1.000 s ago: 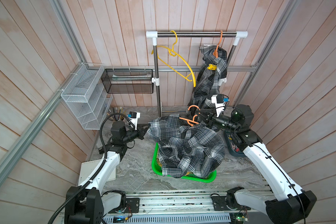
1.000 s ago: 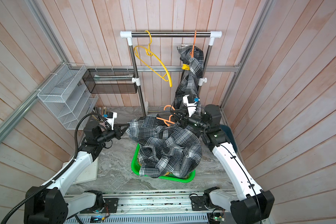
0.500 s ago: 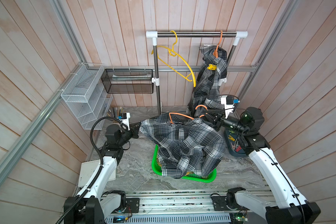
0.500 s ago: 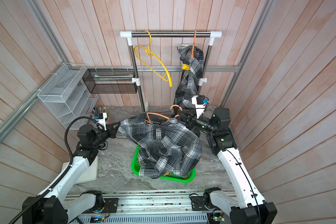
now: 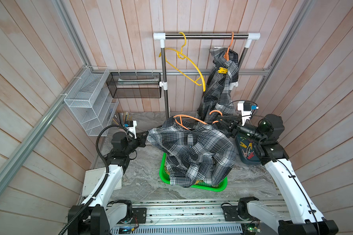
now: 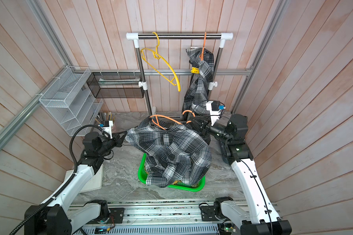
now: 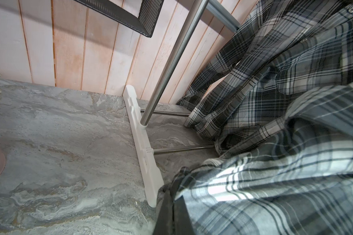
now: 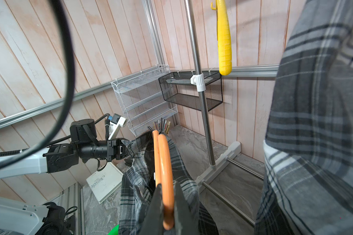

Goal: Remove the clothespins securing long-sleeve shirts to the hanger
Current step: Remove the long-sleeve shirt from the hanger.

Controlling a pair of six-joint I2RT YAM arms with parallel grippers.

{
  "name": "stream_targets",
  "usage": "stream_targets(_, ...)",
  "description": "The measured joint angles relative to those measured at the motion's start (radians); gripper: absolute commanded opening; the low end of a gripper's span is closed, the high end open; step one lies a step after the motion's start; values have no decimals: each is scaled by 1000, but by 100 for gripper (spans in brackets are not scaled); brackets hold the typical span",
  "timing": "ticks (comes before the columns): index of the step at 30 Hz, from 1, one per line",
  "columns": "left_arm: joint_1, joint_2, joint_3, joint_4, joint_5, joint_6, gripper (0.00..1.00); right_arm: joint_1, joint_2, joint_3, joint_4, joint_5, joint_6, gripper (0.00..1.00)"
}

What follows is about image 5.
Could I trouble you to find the green plastic basket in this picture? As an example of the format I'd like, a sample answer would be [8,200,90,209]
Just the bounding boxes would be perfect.
[159,152,227,192]

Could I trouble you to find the black mesh wall basket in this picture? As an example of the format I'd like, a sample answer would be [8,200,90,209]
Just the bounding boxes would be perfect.
[106,71,161,99]

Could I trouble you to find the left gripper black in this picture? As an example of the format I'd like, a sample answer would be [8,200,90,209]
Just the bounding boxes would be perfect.
[124,131,148,155]

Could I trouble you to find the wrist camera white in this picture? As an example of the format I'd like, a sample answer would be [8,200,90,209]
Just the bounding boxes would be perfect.
[237,100,258,118]
[124,120,137,139]

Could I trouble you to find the metal clothes rack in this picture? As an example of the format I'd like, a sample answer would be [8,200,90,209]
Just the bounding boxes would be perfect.
[153,32,261,119]

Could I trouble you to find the dark teal tray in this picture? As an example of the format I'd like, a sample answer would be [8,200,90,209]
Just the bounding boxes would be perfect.
[235,134,261,165]

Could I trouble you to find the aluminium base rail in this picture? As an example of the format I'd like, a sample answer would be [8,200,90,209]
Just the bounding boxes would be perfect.
[61,199,309,235]

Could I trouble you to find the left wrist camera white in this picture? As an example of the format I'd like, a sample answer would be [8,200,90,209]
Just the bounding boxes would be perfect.
[124,120,137,139]

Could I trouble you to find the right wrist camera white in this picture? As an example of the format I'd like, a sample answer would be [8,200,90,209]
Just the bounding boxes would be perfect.
[237,100,258,118]

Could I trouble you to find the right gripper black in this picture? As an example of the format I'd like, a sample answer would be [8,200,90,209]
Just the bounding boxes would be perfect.
[219,117,266,147]

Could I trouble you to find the white wire mesh shelf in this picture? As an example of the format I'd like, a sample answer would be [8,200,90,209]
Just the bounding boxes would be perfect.
[64,66,119,137]

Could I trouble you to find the grey plaid shirt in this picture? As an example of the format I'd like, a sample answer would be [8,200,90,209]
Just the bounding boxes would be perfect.
[147,118,237,188]
[196,48,239,122]

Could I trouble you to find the orange hanger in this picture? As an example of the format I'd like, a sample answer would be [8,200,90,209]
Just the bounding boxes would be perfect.
[224,32,234,61]
[173,110,223,130]

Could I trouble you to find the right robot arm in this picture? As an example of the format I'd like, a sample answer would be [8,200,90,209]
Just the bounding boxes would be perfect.
[215,114,338,235]

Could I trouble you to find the pink pencil cup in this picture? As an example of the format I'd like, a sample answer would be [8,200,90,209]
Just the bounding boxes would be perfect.
[112,112,133,127]

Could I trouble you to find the yellow plastic hanger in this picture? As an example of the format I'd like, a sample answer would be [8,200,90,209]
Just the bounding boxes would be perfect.
[158,31,207,92]

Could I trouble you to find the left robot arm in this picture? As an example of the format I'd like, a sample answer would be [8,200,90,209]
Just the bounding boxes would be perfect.
[60,125,149,235]

